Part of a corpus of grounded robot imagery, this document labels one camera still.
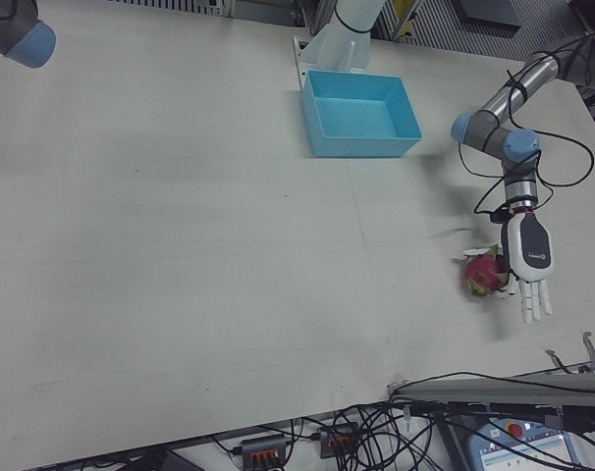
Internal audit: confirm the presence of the white grey robot hand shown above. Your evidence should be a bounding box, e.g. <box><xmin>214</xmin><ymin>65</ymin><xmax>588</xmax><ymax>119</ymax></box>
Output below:
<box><xmin>498</xmin><ymin>209</ymin><xmax>557</xmax><ymax>324</ymax></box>

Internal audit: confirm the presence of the pink dragon fruit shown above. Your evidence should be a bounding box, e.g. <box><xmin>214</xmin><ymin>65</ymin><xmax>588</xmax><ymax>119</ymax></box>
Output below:
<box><xmin>457</xmin><ymin>243</ymin><xmax>513</xmax><ymax>298</ymax></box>

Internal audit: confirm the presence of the metal grabber clamp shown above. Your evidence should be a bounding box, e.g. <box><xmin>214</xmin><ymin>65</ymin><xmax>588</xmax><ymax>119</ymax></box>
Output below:
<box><xmin>545</xmin><ymin>332</ymin><xmax>595</xmax><ymax>377</ymax></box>

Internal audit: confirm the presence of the blue grey teach pendant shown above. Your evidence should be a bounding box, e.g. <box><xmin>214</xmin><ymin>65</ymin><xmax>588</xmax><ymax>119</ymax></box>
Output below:
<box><xmin>466</xmin><ymin>416</ymin><xmax>589</xmax><ymax>471</ymax></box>

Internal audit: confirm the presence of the light blue plastic bin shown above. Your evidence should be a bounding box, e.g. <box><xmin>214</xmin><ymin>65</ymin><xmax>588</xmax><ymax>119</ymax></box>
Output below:
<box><xmin>299</xmin><ymin>69</ymin><xmax>423</xmax><ymax>159</ymax></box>

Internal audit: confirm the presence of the grey hub with orange plugs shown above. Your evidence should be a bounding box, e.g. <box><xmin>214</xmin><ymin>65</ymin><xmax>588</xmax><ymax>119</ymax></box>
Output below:
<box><xmin>316</xmin><ymin>423</ymin><xmax>363</xmax><ymax>458</ymax></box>
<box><xmin>232</xmin><ymin>433</ymin><xmax>290</xmax><ymax>468</ymax></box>

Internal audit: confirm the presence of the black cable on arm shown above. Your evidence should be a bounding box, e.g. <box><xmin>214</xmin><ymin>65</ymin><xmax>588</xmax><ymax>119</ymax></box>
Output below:
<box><xmin>458</xmin><ymin>24</ymin><xmax>595</xmax><ymax>217</ymax></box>

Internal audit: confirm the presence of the aluminium profile rail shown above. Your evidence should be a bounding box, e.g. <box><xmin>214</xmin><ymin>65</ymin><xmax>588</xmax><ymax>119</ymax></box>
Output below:
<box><xmin>388</xmin><ymin>373</ymin><xmax>595</xmax><ymax>409</ymax></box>

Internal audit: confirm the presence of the black floor cable bundle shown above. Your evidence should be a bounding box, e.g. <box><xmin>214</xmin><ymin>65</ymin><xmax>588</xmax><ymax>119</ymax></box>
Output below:
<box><xmin>206</xmin><ymin>399</ymin><xmax>475</xmax><ymax>471</ymax></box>

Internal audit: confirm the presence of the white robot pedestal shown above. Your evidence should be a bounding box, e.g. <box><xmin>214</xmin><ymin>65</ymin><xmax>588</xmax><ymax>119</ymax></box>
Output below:
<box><xmin>291</xmin><ymin>0</ymin><xmax>385</xmax><ymax>75</ymax></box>

